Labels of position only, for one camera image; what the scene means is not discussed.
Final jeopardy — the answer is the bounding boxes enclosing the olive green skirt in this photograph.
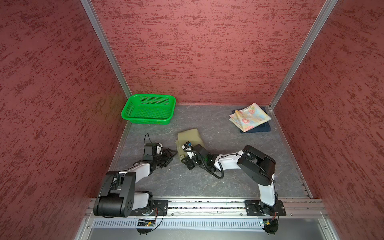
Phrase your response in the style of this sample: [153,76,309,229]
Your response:
[176,129,206,160]

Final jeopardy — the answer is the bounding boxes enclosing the pastel patterned skirt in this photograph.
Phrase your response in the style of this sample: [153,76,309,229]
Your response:
[229,103,272,132]

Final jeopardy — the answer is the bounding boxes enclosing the blue denim skirt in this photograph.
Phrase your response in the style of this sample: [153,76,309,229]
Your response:
[232,106,271,134]

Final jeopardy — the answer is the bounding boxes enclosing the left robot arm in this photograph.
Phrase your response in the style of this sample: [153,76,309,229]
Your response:
[93,149,177,218]

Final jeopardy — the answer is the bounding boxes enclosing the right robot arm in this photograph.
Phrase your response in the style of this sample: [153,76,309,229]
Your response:
[182,142,278,216]

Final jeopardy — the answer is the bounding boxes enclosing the green plastic basket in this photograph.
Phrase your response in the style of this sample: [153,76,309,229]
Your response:
[121,94,176,125]

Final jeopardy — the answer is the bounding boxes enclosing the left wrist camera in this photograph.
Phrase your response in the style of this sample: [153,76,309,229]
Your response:
[143,143,163,161]

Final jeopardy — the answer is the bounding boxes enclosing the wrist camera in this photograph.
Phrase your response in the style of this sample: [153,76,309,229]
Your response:
[143,143,163,161]
[182,142,198,160]

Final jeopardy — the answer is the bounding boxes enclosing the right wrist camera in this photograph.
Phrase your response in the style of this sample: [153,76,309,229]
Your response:
[182,142,198,160]

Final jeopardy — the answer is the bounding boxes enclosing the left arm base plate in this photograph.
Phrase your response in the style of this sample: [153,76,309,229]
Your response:
[130,200,169,216]

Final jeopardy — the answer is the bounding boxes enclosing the aluminium front rail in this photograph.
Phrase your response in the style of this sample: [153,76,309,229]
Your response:
[85,197,328,218]

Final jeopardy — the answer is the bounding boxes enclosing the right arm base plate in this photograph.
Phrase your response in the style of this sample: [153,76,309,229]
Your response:
[245,200,287,217]

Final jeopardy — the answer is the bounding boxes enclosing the left base connector cable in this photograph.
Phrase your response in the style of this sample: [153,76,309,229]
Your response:
[135,206,163,235]

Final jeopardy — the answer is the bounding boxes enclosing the base connector cable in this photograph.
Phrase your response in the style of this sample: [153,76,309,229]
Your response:
[135,206,163,235]
[262,214,280,235]

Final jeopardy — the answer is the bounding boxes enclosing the white slotted cable duct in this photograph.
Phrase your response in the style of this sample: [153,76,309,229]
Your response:
[92,218,264,232]

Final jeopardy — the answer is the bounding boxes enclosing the right base connector cable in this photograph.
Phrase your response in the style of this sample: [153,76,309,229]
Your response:
[262,214,280,235]

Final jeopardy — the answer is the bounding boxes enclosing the left aluminium corner post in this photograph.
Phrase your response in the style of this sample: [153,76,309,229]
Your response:
[81,0,132,98]

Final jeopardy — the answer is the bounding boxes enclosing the aluminium corner post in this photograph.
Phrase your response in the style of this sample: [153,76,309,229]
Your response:
[81,0,132,98]
[269,0,339,110]

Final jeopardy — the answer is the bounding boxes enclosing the right aluminium corner post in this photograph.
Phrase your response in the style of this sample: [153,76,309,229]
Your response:
[269,0,339,110]

